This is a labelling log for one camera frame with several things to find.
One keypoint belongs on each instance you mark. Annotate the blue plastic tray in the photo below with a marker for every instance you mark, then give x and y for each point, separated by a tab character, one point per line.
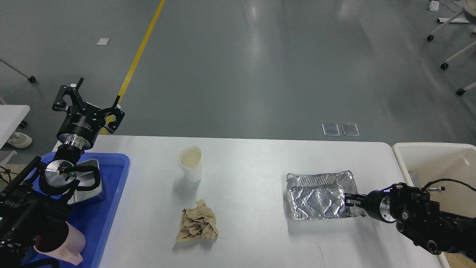
94	216

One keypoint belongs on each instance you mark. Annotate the clear floor plate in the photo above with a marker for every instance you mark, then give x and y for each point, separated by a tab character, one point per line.
350	129
331	129

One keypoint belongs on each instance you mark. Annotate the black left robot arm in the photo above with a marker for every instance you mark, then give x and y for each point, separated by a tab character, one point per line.
36	202

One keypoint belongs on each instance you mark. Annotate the brown paper in bin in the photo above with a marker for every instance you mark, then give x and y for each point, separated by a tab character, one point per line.
459	261

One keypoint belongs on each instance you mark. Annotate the aluminium foil tray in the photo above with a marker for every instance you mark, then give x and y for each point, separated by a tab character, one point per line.
321	196

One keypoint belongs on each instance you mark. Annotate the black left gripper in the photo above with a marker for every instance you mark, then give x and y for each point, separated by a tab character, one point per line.
81	130

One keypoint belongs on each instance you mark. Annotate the clear floor plate right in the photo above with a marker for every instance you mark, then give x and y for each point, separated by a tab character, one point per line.
350	129

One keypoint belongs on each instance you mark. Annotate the clear floor plate left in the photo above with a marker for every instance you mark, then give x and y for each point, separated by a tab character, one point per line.
331	129

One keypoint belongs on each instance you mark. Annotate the beige waste bin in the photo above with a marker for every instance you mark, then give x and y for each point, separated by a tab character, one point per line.
421	163

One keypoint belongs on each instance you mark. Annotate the white side table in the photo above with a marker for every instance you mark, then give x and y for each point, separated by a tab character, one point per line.
10	118

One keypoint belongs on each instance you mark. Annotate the pink ceramic mug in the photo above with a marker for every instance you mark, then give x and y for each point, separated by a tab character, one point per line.
65	245

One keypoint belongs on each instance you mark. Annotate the white paper on floor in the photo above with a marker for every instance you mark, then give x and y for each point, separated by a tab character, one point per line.
103	41

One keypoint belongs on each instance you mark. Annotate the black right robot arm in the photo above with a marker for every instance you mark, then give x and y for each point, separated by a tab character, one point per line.
419	218

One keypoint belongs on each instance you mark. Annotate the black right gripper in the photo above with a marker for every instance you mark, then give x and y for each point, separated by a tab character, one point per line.
375	204

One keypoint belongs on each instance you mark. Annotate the white paper cup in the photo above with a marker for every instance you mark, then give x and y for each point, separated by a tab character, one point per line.
189	158

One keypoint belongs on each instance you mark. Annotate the brown paper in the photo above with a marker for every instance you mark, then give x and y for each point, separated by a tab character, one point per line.
459	261
197	223

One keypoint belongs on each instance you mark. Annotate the rolling stand leg left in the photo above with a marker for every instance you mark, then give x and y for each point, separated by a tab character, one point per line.
30	78

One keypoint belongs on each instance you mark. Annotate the white sneaker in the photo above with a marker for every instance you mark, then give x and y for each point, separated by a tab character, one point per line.
19	140

